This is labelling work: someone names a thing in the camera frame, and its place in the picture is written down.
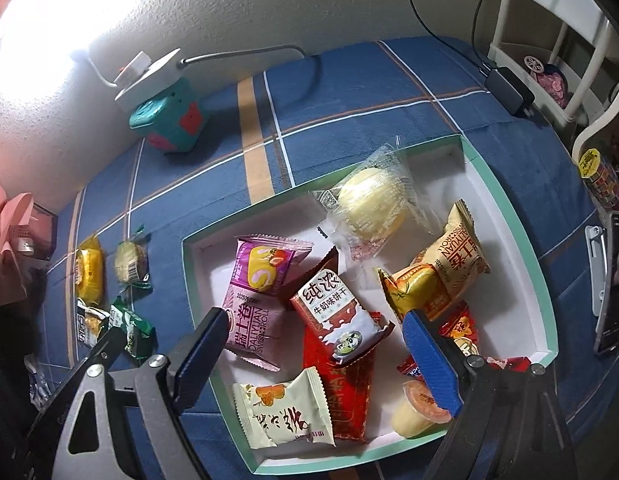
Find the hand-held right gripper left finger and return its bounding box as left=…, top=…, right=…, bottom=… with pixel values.
left=19, top=307, right=232, bottom=480

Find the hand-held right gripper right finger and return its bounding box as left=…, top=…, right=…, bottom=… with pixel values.
left=402, top=309, right=577, bottom=480

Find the red snack packet gold print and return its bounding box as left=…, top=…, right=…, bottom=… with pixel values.
left=439, top=302, right=533, bottom=373

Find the yellow jelly cup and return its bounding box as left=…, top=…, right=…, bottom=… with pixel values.
left=392, top=380, right=455, bottom=440

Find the red gold-patterned snack packet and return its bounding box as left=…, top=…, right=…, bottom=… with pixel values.
left=302, top=327, right=385, bottom=433

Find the cream snack packet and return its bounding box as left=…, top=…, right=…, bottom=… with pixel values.
left=230, top=367, right=337, bottom=451

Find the dark red biscuit packet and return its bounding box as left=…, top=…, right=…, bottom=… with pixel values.
left=289, top=247, right=395, bottom=366

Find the clear round pastry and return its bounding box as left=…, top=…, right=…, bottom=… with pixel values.
left=312, top=142, right=440, bottom=261

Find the teal-edged white tray box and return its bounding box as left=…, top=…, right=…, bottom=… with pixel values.
left=182, top=134, right=560, bottom=463

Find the purple swiss roll packet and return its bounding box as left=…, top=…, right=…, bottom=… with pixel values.
left=223, top=235, right=315, bottom=373

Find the green white snack packet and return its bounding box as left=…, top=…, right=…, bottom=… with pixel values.
left=109, top=296, right=156, bottom=361

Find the orange yellow snack packet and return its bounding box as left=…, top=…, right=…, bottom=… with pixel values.
left=378, top=200, right=491, bottom=333

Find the green white cake packet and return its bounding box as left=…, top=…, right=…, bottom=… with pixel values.
left=75, top=297, right=112, bottom=351

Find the green clear pastry packet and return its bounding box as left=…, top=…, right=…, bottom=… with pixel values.
left=112, top=225, right=154, bottom=291

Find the white phone holder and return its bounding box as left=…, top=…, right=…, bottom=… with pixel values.
left=584, top=225, right=609, bottom=311

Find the dark gift box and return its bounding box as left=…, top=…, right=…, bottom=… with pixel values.
left=19, top=202, right=59, bottom=261

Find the teal cube box pink print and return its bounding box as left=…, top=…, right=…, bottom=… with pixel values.
left=128, top=77, right=206, bottom=155

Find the colourful puzzle cube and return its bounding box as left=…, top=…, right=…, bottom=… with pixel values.
left=578, top=147, right=619, bottom=208

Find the white power strip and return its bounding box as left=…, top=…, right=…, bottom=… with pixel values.
left=112, top=49, right=182, bottom=111

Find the blue plaid bedsheet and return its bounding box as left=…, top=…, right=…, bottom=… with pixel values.
left=24, top=35, right=619, bottom=480

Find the black charger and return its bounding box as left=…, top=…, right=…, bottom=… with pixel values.
left=484, top=66, right=536, bottom=120

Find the white usb lamp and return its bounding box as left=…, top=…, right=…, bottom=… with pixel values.
left=64, top=45, right=121, bottom=92

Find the pink round tin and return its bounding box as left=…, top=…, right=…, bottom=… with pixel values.
left=522, top=52, right=570, bottom=108

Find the white power cable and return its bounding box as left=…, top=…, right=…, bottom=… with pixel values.
left=179, top=44, right=307, bottom=68

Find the black cable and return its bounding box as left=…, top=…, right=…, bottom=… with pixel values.
left=407, top=0, right=490, bottom=73
left=469, top=0, right=503, bottom=68

